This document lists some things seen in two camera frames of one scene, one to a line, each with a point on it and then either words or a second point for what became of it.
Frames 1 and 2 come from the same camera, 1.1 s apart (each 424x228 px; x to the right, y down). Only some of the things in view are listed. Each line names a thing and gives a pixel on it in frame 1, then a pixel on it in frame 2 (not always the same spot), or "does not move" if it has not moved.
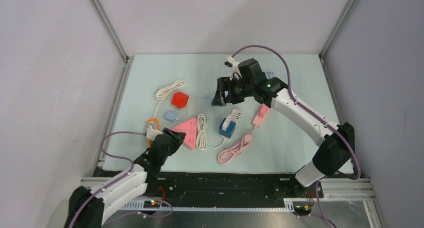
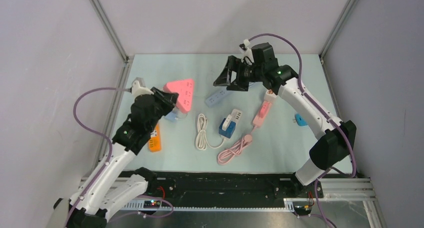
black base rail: (218, 189) does not move
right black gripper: (224, 84) to (235, 64)
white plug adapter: (226, 122) does not move
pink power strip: (258, 120) does not move
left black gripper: (176, 138) to (169, 100)
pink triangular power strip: (189, 127) to (185, 89)
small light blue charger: (171, 116) does not move
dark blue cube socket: (229, 131) does not move
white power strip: (236, 115) does not move
